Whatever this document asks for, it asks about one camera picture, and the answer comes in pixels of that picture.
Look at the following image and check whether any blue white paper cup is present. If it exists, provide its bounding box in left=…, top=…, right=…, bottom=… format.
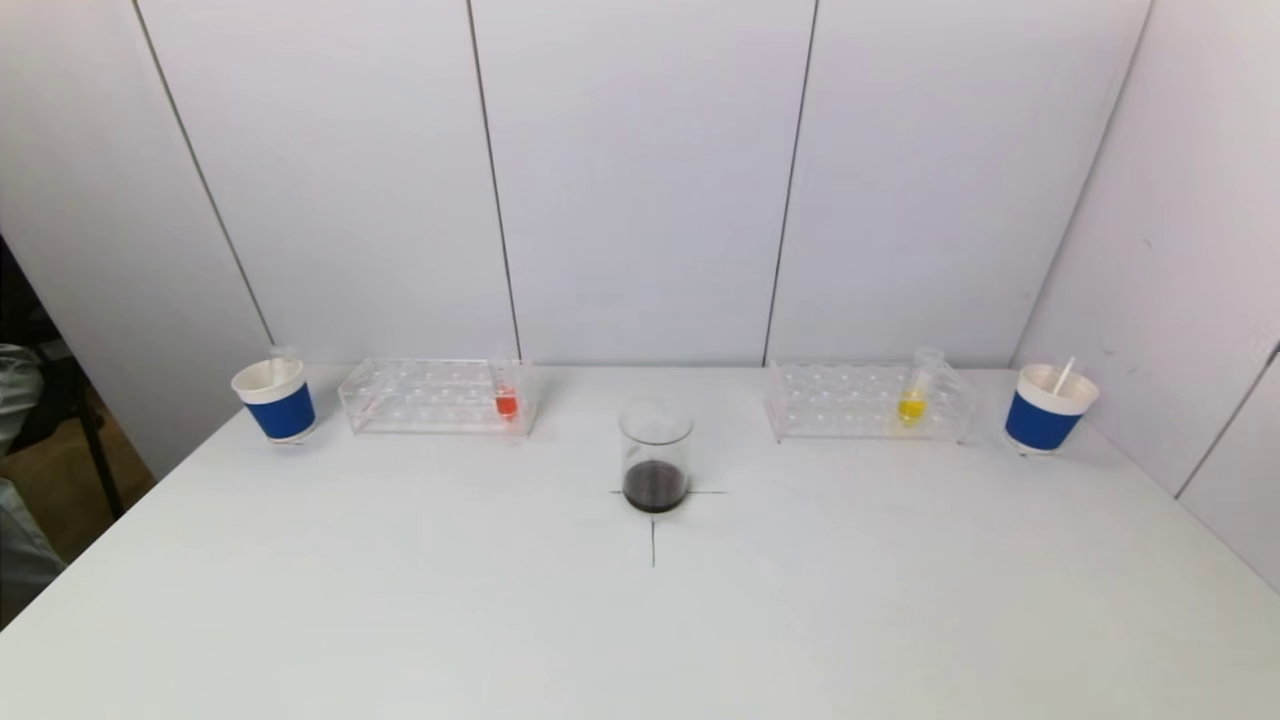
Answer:
left=232, top=357, right=318, bottom=444
left=1003, top=364, right=1101, bottom=456

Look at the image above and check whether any clear glass beaker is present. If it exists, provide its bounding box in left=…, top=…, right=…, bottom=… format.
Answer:
left=618, top=400, right=695, bottom=516

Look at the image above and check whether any yellow pigment test tube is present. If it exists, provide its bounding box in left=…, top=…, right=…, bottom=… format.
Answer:
left=896, top=346, right=947, bottom=428

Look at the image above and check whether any orange-red pigment test tube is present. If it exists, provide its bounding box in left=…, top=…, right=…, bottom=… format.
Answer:
left=485, top=343, right=523, bottom=422

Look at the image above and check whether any clear acrylic test tube rack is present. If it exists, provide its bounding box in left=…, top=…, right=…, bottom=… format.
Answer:
left=764, top=358, right=979, bottom=445
left=338, top=358, right=541, bottom=438

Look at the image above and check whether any black metal stand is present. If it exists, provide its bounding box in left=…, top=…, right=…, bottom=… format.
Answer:
left=55, top=355, right=127, bottom=519

